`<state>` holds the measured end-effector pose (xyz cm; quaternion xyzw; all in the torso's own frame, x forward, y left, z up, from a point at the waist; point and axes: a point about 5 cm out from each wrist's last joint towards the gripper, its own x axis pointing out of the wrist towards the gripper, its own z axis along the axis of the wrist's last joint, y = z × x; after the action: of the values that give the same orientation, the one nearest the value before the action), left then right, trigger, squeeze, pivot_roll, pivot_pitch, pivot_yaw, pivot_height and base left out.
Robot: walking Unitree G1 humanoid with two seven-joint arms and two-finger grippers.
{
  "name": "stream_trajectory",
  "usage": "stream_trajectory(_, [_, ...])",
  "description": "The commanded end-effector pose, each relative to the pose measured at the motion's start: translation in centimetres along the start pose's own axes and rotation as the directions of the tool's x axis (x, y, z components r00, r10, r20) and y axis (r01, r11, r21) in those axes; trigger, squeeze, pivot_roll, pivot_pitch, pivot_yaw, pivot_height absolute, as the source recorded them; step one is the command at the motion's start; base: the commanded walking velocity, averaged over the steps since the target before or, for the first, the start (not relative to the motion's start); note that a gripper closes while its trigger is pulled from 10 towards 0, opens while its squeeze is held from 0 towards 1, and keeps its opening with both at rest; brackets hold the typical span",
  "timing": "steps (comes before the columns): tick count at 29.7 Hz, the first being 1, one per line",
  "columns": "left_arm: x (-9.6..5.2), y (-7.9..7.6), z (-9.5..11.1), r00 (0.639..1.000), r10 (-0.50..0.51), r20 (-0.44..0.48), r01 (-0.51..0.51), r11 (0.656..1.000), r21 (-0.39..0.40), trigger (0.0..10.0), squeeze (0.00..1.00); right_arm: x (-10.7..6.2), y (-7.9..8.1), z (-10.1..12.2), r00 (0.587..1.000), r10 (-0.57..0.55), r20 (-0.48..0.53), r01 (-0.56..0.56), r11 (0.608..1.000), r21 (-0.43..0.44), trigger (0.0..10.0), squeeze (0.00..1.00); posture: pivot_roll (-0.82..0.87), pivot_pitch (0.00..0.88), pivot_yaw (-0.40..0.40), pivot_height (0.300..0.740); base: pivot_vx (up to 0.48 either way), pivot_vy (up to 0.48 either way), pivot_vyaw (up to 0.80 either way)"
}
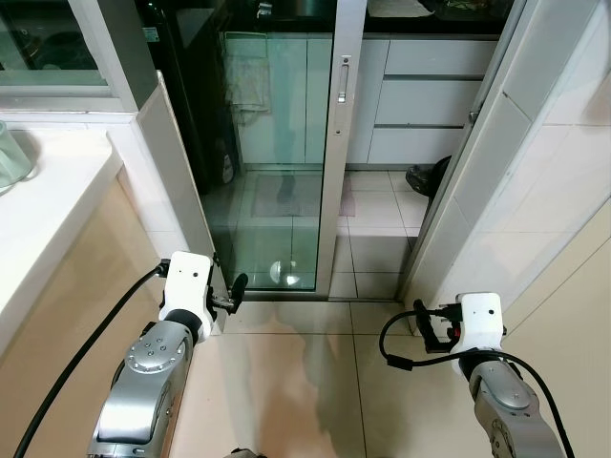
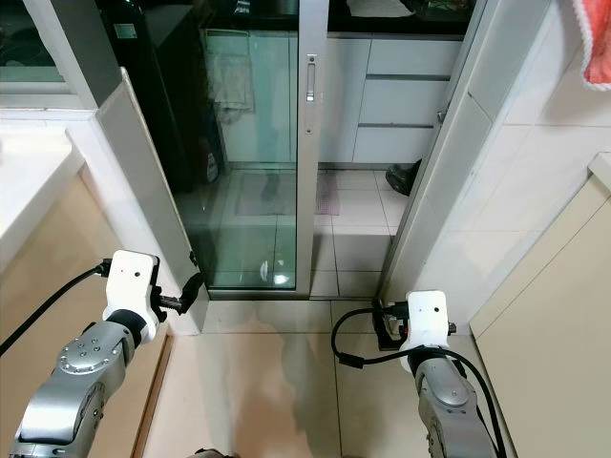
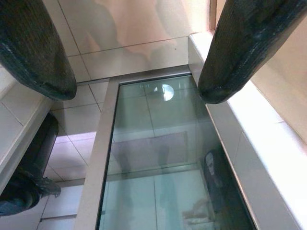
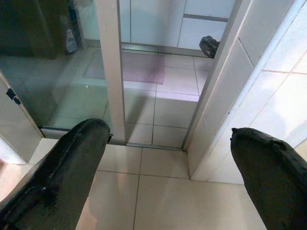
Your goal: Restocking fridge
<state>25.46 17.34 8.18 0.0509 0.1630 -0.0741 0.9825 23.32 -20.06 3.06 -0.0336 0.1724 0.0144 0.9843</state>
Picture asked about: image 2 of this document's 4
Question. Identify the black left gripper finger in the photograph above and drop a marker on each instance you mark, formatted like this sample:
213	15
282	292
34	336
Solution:
194	289

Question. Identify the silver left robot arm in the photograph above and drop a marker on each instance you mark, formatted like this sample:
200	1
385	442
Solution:
76	382

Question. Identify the glass sliding door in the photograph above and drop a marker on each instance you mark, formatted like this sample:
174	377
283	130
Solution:
248	191

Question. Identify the beige counter cabinet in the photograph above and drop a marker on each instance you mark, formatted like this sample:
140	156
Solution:
48	286

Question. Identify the grey robot foot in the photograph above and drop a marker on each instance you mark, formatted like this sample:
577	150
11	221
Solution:
210	453

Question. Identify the patterned hanging towel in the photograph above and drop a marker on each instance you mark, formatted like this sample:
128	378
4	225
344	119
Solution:
231	84

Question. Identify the white drawer cabinet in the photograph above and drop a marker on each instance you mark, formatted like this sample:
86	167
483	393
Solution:
401	105

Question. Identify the aluminium framed window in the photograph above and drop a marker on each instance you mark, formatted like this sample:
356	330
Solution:
29	43

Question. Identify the red cloth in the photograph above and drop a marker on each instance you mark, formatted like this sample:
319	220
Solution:
597	43

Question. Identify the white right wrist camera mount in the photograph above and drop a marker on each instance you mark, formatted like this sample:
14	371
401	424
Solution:
428	320

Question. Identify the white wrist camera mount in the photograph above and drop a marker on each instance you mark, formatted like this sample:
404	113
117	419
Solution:
428	320
132	281

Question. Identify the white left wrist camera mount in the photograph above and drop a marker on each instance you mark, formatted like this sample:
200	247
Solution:
132	281

